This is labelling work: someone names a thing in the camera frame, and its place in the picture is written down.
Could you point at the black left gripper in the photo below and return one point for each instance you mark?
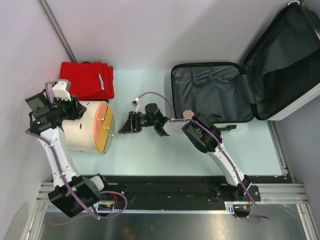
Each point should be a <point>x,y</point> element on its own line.
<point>77,110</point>

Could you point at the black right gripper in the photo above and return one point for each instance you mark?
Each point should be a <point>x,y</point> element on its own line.
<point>127,128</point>

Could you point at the orange drum drawer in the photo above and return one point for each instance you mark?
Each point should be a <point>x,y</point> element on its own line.
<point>99,119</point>

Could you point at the red garment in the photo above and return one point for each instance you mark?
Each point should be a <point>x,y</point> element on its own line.
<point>89,80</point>

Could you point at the yellow drum drawer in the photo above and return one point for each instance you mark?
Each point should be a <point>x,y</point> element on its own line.
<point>108,132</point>

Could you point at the space astronaut print suitcase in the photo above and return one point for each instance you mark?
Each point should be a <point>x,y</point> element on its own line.
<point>279,75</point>

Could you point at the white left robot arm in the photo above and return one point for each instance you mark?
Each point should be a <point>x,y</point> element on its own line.
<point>73,193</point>

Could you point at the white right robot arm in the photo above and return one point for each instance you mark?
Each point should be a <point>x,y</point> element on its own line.
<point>200,131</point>

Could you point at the beige cylindrical drum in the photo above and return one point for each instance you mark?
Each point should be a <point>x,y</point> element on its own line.
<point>79,134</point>

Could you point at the pink octagonal jar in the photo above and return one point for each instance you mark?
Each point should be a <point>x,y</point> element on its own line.
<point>187,114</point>

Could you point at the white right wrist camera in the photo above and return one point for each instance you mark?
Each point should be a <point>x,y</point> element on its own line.
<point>136,104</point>

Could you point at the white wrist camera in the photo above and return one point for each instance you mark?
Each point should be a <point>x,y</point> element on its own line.
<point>61,90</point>
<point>136,104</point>

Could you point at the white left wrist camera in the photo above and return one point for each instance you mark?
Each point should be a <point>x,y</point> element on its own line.
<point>61,90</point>

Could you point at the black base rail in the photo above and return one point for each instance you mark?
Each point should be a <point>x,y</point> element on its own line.
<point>177,191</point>

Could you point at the aluminium frame post left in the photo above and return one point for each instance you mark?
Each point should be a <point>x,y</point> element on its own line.
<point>48,13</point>

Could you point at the grey slotted cable duct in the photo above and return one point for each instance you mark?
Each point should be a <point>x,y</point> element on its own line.
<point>212,208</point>

